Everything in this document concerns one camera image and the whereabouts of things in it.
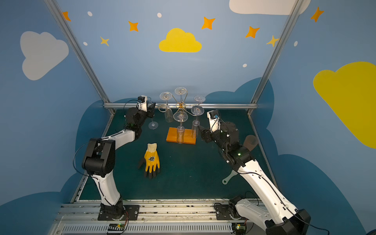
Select clear flute glass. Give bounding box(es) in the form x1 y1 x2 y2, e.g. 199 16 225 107
191 105 204 139
174 87 188 112
159 92 174 123
147 97 158 130
173 111 188 144
193 95 206 106

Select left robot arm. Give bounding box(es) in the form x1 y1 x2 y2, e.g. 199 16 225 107
82 96 155 221

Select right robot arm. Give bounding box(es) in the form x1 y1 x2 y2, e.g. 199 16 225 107
199 120 311 235

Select translucent brown plastic cup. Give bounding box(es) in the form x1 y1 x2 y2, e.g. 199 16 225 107
243 135 259 152

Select white plastic brush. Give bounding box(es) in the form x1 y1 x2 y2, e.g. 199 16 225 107
222 170 238 185

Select yellow black work glove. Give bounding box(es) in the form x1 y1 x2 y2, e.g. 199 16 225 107
138 143 161 179

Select right controller board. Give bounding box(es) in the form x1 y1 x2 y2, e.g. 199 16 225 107
231 223 247 235

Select controller board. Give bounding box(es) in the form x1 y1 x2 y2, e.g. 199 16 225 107
231 223 247 235
106 223 128 235

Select left controller board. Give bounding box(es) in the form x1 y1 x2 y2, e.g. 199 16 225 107
106 223 128 235

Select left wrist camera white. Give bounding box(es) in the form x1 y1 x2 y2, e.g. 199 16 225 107
137 95 148 112

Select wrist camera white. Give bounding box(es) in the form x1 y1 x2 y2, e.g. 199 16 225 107
137 95 148 112
207 110 220 133

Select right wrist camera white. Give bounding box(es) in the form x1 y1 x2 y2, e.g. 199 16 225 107
207 110 220 133

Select gold wire glass rack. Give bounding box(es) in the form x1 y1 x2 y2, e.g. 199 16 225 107
158 87 205 145

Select horizontal aluminium frame bar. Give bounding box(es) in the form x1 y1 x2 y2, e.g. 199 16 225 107
103 102 258 109

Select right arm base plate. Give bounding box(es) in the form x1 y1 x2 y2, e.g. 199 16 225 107
213 203 246 220

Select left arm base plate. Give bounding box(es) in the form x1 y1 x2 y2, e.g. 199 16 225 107
98 205 140 221

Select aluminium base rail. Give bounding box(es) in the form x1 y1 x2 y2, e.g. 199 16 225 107
50 199 266 235

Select left aluminium frame post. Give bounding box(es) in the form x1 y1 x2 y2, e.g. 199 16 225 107
44 0 110 103

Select aluminium frame post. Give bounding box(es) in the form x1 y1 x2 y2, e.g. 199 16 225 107
44 0 110 103
247 0 310 118

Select right aluminium frame post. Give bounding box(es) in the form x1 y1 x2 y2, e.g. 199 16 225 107
247 0 310 118

